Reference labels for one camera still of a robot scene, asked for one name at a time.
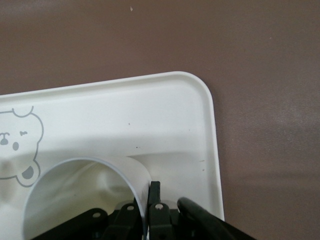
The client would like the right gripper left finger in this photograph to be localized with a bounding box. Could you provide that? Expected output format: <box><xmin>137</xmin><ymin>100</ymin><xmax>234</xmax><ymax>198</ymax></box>
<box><xmin>102</xmin><ymin>198</ymin><xmax>138</xmax><ymax>240</ymax></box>

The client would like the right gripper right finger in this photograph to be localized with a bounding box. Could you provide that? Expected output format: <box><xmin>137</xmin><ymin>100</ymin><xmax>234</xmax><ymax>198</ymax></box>
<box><xmin>147</xmin><ymin>181</ymin><xmax>173</xmax><ymax>240</ymax></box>

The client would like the white plastic cup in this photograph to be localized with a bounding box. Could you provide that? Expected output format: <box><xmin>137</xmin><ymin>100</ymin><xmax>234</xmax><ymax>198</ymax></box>
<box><xmin>22</xmin><ymin>156</ymin><xmax>153</xmax><ymax>240</ymax></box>

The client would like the white bear print tray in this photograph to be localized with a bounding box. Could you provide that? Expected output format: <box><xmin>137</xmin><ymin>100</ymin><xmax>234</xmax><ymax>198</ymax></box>
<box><xmin>0</xmin><ymin>70</ymin><xmax>225</xmax><ymax>240</ymax></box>

